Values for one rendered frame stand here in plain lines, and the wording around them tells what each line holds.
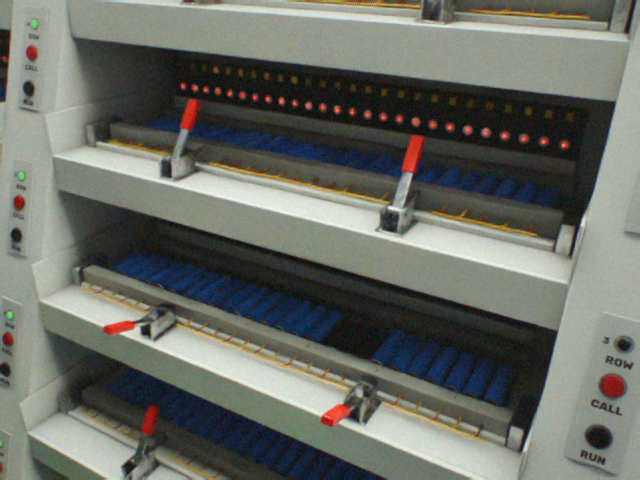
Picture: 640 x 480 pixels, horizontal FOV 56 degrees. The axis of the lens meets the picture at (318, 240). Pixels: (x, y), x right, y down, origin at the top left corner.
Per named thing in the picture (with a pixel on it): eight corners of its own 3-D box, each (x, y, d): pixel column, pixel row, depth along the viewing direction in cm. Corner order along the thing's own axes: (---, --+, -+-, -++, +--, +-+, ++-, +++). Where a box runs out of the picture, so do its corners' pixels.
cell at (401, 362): (422, 350, 68) (401, 383, 63) (407, 345, 69) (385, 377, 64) (423, 337, 67) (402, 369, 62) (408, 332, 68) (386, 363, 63)
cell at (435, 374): (457, 362, 66) (437, 396, 61) (441, 357, 67) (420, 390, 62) (459, 348, 65) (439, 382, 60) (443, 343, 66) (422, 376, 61)
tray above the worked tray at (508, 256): (559, 332, 49) (596, 172, 43) (57, 189, 75) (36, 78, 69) (591, 239, 65) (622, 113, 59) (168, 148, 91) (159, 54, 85)
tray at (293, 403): (508, 532, 52) (526, 452, 48) (44, 328, 79) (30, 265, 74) (550, 398, 68) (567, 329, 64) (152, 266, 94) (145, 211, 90)
